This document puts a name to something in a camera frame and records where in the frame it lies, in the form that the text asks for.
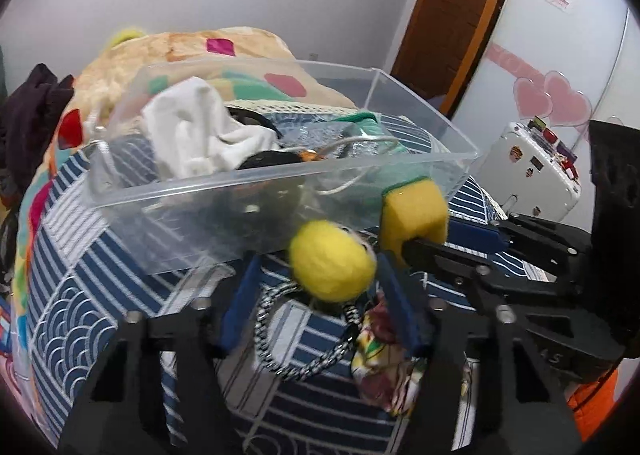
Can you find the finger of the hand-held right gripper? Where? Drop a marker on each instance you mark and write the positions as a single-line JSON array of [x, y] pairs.
[[475, 234], [440, 257]]

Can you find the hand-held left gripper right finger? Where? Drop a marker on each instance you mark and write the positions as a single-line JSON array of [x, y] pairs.
[[400, 307]]

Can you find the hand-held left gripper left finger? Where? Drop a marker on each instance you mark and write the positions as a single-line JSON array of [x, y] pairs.
[[239, 307]]

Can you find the yellow sponge with green scrub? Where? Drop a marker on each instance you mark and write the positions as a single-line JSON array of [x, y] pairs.
[[414, 215]]

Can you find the yellow fuzzy ball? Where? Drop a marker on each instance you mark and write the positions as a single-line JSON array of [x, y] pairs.
[[331, 261]]

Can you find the clear plastic box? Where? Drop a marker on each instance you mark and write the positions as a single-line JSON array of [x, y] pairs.
[[280, 170]]

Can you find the colourful floral cloth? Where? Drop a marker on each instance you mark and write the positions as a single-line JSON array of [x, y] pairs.
[[390, 370]]

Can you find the white suitcase with stickers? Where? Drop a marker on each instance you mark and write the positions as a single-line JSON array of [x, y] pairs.
[[530, 172]]

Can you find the blue white striped blanket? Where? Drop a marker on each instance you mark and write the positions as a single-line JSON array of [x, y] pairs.
[[125, 275]]

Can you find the green cloth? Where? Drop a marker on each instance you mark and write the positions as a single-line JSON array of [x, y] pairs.
[[372, 127]]

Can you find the pink heart decoration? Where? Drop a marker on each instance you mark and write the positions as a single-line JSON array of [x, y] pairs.
[[552, 97]]

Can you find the white cloth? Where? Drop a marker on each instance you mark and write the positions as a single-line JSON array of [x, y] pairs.
[[200, 127]]

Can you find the white wardrobe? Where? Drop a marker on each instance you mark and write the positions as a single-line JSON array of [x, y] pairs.
[[565, 35]]

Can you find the brown wooden door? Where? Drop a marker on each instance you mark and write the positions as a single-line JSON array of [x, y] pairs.
[[452, 10]]

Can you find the red white label sticker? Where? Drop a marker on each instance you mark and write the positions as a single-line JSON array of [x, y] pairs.
[[561, 0]]

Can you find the beige printed blanket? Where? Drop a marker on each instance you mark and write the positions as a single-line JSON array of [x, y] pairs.
[[150, 60]]

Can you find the dark cloth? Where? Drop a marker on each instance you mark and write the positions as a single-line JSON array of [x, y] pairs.
[[32, 115]]

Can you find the yellow plush toy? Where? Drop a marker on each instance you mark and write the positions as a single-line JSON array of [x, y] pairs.
[[124, 35]]

